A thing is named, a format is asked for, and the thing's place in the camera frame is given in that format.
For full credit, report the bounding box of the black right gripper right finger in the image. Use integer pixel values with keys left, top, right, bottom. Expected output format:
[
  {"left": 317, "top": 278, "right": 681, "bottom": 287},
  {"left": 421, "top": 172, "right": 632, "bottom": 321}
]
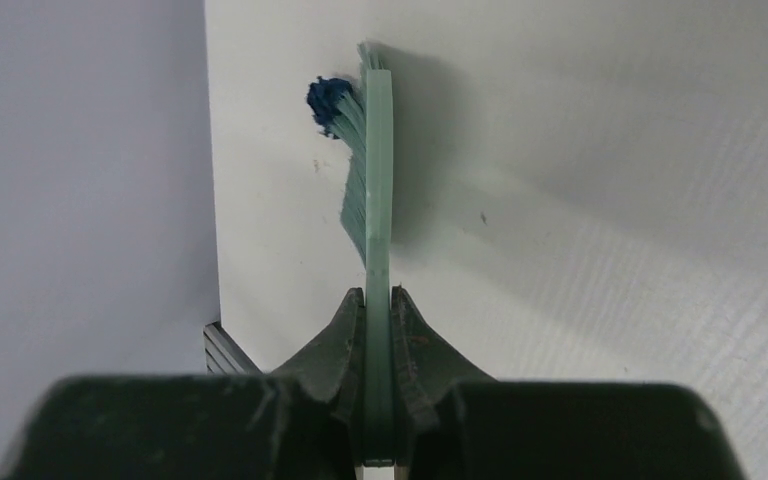
[{"left": 391, "top": 287, "right": 745, "bottom": 479}]

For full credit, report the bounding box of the small blue scrap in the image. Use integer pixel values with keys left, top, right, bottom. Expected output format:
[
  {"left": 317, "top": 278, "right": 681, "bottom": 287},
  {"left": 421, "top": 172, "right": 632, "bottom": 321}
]
[{"left": 306, "top": 76, "right": 353, "bottom": 139}]

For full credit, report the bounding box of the green hand brush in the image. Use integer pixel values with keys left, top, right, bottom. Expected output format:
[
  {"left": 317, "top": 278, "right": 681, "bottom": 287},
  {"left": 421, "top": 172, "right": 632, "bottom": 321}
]
[{"left": 335, "top": 42, "right": 395, "bottom": 467}]

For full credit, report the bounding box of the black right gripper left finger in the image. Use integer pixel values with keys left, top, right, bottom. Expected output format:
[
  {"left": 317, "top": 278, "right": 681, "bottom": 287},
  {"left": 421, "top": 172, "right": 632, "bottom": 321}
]
[{"left": 0, "top": 288, "right": 365, "bottom": 479}]

